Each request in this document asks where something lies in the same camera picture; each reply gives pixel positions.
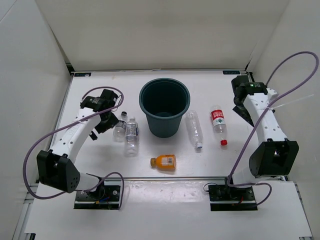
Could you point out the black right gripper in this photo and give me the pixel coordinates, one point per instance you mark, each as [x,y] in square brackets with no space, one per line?
[245,116]

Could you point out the clear bottle white cap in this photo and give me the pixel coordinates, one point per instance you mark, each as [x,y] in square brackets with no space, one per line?
[194,129]

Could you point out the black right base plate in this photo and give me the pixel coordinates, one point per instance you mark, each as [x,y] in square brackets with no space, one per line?
[223,198]

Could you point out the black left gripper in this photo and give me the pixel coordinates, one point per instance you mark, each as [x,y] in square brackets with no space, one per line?
[111,122]

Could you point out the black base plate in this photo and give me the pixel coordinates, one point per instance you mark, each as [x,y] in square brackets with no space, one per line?
[106,197]
[223,198]

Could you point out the red label bottle red cap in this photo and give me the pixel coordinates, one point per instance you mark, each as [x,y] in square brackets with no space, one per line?
[219,125]

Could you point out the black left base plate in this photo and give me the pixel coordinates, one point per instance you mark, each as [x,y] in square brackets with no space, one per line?
[106,197]

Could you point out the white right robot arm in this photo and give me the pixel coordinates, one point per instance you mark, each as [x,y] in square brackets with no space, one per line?
[275,154]

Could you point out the dark green plastic bin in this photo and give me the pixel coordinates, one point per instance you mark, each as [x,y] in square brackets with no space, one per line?
[164,101]

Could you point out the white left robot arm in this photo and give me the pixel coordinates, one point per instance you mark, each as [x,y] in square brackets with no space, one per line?
[56,167]

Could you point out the orange juice bottle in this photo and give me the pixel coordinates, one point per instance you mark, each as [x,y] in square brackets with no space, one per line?
[164,162]

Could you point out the small clear bottle black cap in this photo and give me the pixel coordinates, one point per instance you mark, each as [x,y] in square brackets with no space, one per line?
[119,131]

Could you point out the clear labelled water bottle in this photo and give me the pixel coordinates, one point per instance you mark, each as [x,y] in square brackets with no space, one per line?
[131,147]

